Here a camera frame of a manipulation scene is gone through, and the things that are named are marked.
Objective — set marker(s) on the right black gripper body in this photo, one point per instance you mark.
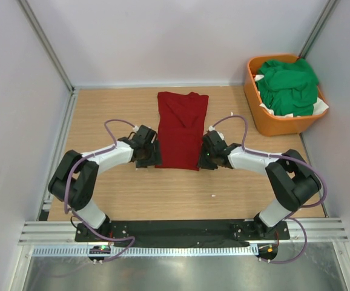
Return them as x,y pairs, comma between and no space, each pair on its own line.
206,159

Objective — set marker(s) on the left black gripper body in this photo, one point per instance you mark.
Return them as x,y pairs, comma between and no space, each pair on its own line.
151,156

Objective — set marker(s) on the red t shirt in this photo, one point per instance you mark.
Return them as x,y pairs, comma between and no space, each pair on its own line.
180,130

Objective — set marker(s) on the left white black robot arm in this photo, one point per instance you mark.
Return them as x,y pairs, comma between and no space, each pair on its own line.
75,177

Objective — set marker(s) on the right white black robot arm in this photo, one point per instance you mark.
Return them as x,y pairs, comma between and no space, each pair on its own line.
293,181

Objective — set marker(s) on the orange plastic bin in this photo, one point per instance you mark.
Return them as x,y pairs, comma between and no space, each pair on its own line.
266,124

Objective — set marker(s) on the green t shirt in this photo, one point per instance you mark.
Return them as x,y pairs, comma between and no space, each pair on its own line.
288,88

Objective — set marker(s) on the white cloth in bin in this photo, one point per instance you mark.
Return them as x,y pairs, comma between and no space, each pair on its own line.
319,107

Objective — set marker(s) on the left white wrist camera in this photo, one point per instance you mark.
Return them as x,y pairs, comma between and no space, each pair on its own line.
135,128

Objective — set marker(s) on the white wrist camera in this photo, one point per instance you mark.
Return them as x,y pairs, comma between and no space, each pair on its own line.
213,129
135,128

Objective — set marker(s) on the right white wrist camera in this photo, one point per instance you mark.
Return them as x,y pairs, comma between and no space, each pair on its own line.
213,129

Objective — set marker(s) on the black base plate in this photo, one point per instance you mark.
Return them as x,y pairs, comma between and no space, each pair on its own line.
186,234

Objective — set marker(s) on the white slotted cable duct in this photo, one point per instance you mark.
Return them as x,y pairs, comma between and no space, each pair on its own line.
92,250

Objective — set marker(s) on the right aluminium frame post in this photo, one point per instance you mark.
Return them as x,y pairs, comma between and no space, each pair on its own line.
319,25

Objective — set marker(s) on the aluminium frame post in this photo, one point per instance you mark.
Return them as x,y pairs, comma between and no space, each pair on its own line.
40,34
319,25

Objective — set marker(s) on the left aluminium frame post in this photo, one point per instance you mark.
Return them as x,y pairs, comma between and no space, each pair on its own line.
40,34

